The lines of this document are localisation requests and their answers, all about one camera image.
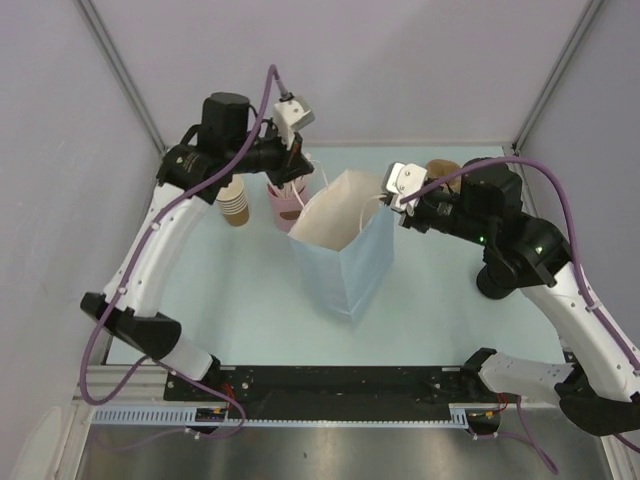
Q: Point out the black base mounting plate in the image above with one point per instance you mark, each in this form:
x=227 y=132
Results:
x=352 y=393

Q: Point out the white and blue paper bag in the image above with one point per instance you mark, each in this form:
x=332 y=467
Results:
x=343 y=241

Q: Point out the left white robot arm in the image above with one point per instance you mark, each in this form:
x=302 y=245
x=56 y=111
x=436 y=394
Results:
x=129 y=305

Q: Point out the stack of brown paper cups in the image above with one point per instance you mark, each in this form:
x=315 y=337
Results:
x=232 y=202

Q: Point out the bundle of wrapped white straws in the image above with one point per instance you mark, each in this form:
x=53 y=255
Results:
x=289 y=189

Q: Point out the aluminium frame rail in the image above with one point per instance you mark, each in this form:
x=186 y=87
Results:
x=229 y=399

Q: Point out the pink straw holder cup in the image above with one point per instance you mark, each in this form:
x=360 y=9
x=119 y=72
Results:
x=287 y=211

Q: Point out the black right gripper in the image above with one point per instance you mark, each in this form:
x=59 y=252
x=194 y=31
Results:
x=414 y=220

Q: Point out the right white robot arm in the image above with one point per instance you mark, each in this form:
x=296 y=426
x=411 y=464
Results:
x=482 y=203

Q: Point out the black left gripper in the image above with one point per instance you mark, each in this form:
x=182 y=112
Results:
x=291 y=164

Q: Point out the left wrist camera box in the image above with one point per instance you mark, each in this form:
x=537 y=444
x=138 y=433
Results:
x=290 y=116

